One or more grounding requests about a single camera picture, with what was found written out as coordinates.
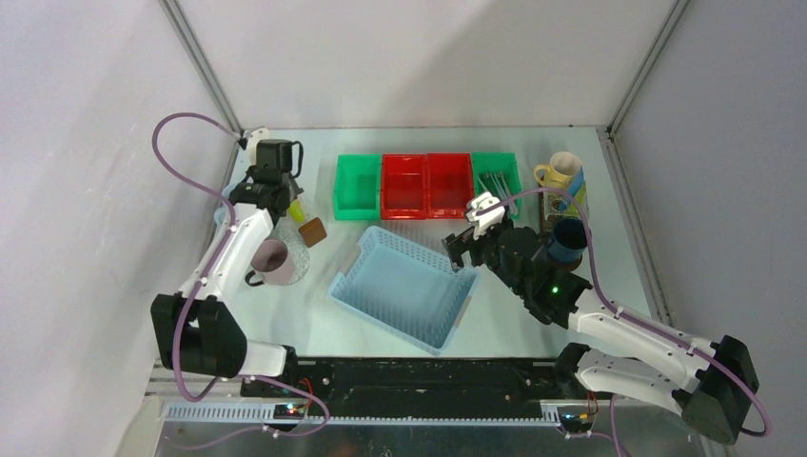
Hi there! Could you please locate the dark blue ceramic mug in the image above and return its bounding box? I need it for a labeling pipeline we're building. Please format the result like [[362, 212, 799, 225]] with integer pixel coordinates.
[[547, 218, 588, 265]]

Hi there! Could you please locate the light blue ceramic mug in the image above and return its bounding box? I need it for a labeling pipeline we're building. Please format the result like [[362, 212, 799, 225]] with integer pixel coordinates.
[[213, 183, 238, 227]]

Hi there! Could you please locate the light blue plastic basket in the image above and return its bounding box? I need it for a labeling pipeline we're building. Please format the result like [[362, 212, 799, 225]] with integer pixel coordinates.
[[328, 226, 479, 356]]

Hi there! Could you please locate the clear glass rectangular container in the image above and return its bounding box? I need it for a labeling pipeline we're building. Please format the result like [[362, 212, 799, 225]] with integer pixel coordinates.
[[540, 192, 579, 222]]

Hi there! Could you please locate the glass jar with brown lid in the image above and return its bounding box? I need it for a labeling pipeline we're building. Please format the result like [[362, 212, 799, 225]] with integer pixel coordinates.
[[298, 217, 327, 248]]

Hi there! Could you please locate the red plastic bin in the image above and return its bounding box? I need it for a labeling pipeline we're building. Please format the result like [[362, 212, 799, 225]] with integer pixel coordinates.
[[380, 152, 475, 220]]

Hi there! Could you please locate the pink ceramic mug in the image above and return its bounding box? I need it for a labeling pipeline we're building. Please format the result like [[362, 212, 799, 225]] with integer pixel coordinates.
[[245, 239, 296, 287]]

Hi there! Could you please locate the lime green toothpaste tube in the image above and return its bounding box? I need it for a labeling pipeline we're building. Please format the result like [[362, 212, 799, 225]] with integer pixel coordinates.
[[565, 183, 589, 217]]

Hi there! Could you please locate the green bin with toothpaste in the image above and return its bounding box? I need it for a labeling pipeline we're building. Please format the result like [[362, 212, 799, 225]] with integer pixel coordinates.
[[333, 154, 382, 221]]

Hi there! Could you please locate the green bin with toothbrushes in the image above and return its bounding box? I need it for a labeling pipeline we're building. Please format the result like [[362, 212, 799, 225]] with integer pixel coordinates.
[[471, 152, 522, 201]]

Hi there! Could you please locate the blue toothpaste tube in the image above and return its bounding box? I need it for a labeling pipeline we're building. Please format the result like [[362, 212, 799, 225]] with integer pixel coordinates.
[[560, 168, 585, 211]]

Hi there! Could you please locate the yellow ceramic mug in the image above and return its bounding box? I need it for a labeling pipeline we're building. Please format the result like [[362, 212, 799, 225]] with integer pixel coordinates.
[[533, 151, 582, 189]]

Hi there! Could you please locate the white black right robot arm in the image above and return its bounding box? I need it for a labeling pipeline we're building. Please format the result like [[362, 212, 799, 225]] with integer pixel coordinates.
[[443, 224, 759, 445]]

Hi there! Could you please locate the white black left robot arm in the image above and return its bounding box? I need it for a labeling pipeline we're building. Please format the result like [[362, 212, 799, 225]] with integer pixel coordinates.
[[150, 139, 304, 397]]

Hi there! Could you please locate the brown oval wooden tray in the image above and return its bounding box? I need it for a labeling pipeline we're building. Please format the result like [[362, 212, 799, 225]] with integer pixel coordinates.
[[540, 191, 588, 271]]

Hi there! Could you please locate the clear textured glass tray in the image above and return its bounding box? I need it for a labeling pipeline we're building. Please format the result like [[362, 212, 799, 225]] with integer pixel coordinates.
[[271, 218, 310, 286]]

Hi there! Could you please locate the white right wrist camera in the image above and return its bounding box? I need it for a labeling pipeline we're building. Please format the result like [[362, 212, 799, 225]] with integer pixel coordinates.
[[465, 191, 506, 240]]

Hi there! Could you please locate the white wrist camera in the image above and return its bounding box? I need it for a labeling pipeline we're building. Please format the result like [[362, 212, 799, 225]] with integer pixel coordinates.
[[465, 191, 506, 240], [238, 128, 271, 164]]

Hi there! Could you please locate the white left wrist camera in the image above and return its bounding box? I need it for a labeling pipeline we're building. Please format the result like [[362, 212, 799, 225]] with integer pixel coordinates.
[[238, 128, 271, 164]]

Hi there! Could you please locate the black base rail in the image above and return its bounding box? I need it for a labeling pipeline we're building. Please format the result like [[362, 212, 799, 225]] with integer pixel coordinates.
[[240, 357, 588, 420]]

